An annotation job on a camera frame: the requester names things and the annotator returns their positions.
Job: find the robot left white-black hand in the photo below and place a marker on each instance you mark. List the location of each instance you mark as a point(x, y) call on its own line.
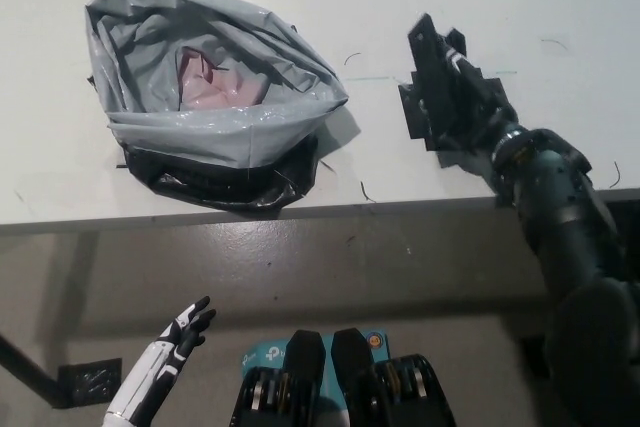
point(150, 372)

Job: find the robot right black hand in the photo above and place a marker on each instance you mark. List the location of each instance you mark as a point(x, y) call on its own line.
point(470, 107)

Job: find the grey plastic bag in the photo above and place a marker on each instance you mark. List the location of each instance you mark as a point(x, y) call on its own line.
point(195, 137)

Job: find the black floor tape patch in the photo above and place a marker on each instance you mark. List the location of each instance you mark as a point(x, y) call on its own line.
point(90, 379)
point(532, 357)

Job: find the black table leg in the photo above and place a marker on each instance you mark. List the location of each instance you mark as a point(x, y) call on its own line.
point(25, 372)

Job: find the robot left black torso block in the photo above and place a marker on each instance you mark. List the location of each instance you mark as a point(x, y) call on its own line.
point(305, 362)

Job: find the robot black torso block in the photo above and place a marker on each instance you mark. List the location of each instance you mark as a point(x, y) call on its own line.
point(352, 362)
point(305, 362)

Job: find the robot right black torso block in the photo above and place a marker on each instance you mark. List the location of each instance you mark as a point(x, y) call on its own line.
point(352, 362)

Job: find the pink crumpled plastic sheet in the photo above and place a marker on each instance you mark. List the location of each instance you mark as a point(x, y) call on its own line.
point(215, 89)

